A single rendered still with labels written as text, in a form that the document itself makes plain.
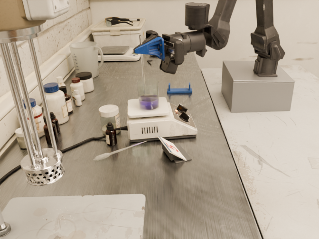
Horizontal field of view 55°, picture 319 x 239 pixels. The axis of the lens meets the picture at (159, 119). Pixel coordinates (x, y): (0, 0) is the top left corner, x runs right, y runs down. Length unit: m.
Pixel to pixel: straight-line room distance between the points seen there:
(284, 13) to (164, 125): 1.72
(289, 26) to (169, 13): 0.86
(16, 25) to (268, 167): 0.63
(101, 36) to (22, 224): 1.43
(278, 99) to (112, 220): 0.69
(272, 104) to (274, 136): 0.17
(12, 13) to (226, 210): 0.52
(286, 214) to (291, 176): 0.13
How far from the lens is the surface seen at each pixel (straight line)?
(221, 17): 0.92
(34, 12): 0.43
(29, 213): 0.72
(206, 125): 0.98
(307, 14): 2.50
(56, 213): 0.69
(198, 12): 0.87
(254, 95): 1.06
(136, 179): 0.75
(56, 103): 1.04
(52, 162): 0.54
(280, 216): 0.68
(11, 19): 0.44
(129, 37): 1.91
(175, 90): 1.23
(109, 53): 1.74
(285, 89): 1.09
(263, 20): 1.02
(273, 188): 0.75
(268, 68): 1.09
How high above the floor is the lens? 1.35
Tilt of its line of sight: 26 degrees down
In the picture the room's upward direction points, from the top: 3 degrees counter-clockwise
